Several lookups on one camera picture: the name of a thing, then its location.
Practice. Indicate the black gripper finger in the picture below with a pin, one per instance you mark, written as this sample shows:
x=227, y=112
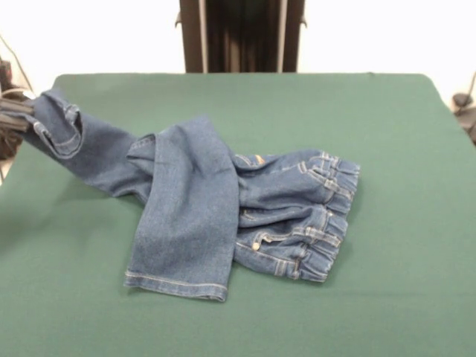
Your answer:
x=15, y=107
x=13, y=123

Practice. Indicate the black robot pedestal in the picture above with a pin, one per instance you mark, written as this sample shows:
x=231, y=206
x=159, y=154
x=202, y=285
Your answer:
x=193, y=37

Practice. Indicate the blue denim jeans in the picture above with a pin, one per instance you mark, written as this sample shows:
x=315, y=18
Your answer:
x=186, y=186

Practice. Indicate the dark green table cloth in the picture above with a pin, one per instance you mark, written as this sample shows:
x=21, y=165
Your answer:
x=334, y=111

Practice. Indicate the black box device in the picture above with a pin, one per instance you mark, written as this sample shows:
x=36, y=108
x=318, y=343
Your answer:
x=5, y=74

